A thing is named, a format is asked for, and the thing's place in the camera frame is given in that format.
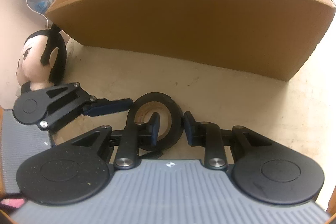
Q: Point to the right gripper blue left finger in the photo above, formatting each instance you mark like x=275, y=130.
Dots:
x=153, y=128

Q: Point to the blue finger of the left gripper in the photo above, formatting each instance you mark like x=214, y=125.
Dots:
x=104, y=107

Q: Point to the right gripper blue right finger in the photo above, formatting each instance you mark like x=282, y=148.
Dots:
x=195, y=131

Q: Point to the black tape roll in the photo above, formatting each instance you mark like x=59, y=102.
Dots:
x=161, y=118

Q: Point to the plush doll red shirt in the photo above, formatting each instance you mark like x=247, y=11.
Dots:
x=42, y=61

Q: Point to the brown cardboard box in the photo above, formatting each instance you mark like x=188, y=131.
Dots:
x=272, y=38

